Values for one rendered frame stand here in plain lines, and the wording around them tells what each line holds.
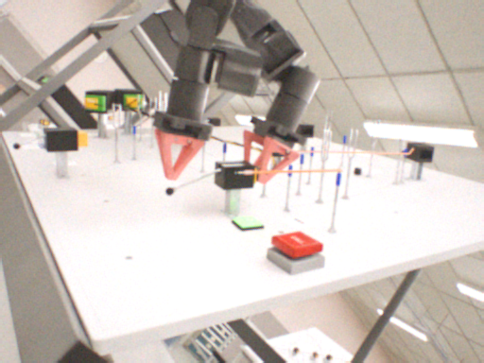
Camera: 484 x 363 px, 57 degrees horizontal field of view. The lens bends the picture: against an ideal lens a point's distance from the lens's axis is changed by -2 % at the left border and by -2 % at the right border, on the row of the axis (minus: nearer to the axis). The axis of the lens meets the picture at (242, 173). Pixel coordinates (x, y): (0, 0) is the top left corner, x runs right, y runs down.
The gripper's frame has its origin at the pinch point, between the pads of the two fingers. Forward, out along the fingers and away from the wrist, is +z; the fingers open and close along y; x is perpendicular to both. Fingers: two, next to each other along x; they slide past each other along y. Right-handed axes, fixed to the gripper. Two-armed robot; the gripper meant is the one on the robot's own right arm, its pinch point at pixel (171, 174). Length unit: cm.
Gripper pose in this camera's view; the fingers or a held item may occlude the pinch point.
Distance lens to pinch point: 71.7
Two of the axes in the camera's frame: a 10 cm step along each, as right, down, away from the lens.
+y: -4.4, -2.4, 8.7
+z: -2.3, 9.6, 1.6
